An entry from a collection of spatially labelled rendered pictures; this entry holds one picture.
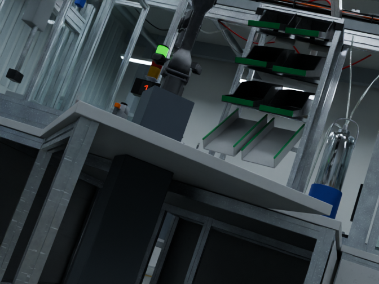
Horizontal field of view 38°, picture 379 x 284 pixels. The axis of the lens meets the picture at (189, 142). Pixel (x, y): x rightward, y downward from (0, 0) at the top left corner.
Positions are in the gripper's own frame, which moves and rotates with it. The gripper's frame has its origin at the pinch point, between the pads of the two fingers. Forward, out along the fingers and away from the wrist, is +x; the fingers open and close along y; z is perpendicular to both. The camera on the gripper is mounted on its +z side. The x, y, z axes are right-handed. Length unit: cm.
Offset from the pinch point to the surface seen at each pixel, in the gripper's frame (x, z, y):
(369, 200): 3, 125, -78
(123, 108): 13.6, 15.9, 22.2
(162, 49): -18.7, 27.7, 20.9
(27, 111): 28, 0, 52
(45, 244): 65, -74, -18
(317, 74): -22, 22, -47
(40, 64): 1, 32, 79
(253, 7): -90, 121, 18
